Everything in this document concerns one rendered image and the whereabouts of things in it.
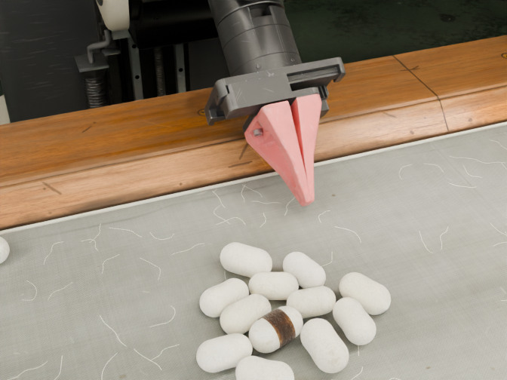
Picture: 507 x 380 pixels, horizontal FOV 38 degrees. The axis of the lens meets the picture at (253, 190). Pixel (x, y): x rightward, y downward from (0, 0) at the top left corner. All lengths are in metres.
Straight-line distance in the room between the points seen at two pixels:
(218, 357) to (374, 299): 0.11
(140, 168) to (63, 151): 0.06
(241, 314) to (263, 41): 0.21
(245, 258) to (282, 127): 0.10
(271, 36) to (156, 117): 0.14
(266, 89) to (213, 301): 0.16
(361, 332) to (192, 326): 0.11
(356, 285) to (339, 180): 0.14
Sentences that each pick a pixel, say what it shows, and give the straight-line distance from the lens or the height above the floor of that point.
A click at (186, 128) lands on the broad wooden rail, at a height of 0.76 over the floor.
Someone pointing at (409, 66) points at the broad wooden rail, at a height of 0.76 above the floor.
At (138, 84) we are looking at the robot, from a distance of 1.35.
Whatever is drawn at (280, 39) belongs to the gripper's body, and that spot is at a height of 0.85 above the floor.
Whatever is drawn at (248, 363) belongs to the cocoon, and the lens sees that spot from 0.45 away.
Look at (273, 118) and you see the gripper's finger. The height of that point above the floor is 0.82.
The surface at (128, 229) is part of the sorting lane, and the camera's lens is 0.57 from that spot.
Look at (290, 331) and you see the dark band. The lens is 0.47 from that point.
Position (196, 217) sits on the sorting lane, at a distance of 0.57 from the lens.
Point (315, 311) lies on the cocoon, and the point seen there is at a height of 0.75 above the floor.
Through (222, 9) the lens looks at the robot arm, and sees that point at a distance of 0.59.
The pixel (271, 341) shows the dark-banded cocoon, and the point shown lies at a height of 0.76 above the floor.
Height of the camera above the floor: 1.11
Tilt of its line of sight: 38 degrees down
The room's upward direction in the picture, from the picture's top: straight up
